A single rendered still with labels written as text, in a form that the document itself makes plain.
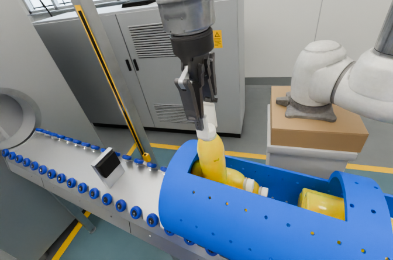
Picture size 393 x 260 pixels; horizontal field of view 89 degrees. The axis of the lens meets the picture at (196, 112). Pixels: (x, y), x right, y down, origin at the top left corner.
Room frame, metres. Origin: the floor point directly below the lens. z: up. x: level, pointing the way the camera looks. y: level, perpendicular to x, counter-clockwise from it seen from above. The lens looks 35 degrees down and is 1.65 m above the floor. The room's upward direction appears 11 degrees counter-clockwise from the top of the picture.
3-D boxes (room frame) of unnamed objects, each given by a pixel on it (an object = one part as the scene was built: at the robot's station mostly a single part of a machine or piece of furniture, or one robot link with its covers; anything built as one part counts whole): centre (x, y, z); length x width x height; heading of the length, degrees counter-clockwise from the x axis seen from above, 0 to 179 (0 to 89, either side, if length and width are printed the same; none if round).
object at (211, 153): (0.36, -0.02, 1.24); 0.07 x 0.07 x 0.19
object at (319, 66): (0.65, -0.48, 1.27); 0.18 x 0.16 x 0.22; 28
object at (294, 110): (0.67, -0.46, 1.13); 0.22 x 0.18 x 0.06; 63
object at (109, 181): (0.61, 0.41, 1.00); 0.10 x 0.04 x 0.15; 149
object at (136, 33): (2.27, 0.46, 0.72); 2.15 x 0.54 x 1.45; 68
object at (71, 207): (0.92, 1.04, 0.31); 0.06 x 0.06 x 0.63; 59
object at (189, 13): (0.36, -0.02, 1.59); 0.09 x 0.09 x 0.06
